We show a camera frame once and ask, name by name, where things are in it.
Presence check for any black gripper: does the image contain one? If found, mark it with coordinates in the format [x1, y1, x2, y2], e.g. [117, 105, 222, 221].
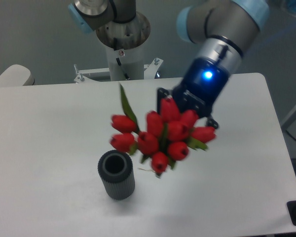
[157, 58, 230, 129]

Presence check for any red tulip bouquet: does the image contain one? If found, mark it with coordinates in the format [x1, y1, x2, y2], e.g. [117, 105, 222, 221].
[110, 85, 216, 177]

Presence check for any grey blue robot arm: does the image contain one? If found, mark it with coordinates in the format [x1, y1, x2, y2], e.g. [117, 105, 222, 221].
[68, 0, 269, 128]

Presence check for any dark grey ribbed vase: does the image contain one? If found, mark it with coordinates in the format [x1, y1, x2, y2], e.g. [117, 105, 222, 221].
[97, 150, 135, 200]

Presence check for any white chair armrest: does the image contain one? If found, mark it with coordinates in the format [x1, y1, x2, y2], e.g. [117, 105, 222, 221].
[0, 64, 35, 88]

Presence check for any white pedestal base frame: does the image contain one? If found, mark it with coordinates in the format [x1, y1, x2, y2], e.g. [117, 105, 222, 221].
[74, 57, 164, 83]

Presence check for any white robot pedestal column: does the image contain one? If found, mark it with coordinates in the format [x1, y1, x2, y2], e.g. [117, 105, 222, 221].
[95, 11, 151, 81]

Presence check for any black pedestal cable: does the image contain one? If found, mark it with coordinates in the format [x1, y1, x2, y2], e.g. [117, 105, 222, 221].
[112, 37, 130, 80]

